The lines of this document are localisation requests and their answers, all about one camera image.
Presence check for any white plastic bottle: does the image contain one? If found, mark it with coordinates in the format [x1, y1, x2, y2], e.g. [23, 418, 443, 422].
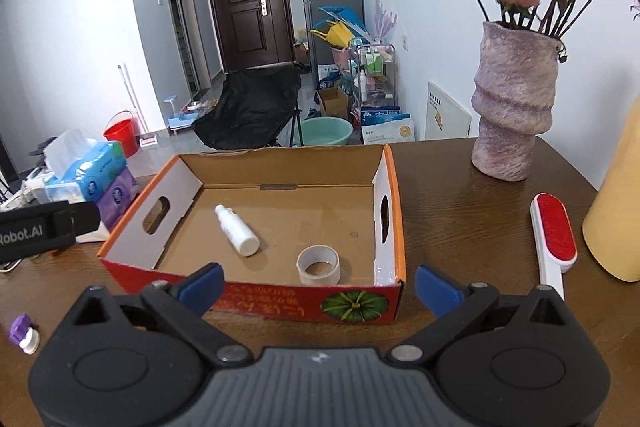
[214, 205, 260, 257]

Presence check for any purple bottle cap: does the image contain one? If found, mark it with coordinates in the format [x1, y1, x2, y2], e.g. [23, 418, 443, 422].
[9, 314, 32, 346]

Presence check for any white tape roll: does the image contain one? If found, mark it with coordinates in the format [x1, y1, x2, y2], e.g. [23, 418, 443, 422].
[296, 245, 342, 286]

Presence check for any red white lint brush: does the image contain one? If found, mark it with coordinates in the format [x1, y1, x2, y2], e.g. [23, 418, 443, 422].
[529, 193, 578, 299]

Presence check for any white bottle cap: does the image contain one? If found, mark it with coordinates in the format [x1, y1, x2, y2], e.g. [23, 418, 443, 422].
[18, 327, 40, 355]

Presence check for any blue tissue pack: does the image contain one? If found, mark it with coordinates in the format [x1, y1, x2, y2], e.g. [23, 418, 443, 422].
[44, 141, 127, 202]

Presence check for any purple tissue pack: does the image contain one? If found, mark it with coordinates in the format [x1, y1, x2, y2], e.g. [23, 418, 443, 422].
[96, 168, 141, 232]

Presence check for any orange red cardboard box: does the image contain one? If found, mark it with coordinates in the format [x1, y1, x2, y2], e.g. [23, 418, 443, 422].
[99, 145, 407, 325]

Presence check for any red plastic bucket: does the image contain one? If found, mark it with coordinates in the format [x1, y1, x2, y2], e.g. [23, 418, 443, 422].
[103, 110, 139, 158]

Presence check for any white mop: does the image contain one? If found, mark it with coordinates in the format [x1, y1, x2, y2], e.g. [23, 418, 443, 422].
[117, 64, 158, 148]

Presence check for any white leaning board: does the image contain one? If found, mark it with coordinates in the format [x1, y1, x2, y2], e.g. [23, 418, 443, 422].
[425, 82, 472, 140]

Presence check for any white blue carton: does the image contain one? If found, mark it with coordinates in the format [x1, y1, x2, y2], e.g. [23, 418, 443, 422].
[361, 106, 416, 145]

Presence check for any yellow thermos jug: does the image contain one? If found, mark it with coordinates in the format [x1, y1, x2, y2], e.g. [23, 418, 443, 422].
[582, 100, 640, 283]

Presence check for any black folding chair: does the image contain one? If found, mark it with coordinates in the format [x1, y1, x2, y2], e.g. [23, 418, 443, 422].
[192, 63, 302, 150]

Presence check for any green plastic basin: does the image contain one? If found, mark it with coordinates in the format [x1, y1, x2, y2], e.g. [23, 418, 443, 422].
[302, 117, 354, 146]

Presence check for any small cardboard box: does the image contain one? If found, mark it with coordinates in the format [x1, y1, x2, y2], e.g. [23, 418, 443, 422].
[318, 87, 349, 119]

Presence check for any pink textured vase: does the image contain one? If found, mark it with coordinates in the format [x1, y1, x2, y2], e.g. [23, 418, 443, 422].
[471, 22, 566, 182]

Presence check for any metal rolling cart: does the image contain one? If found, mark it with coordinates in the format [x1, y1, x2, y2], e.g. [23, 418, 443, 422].
[349, 38, 397, 115]

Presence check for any pink bucket with dustpans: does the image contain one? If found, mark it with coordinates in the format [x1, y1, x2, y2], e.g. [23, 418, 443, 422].
[310, 5, 374, 50]

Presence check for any dark brown door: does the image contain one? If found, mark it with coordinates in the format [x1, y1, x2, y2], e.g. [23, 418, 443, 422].
[209, 0, 294, 72]

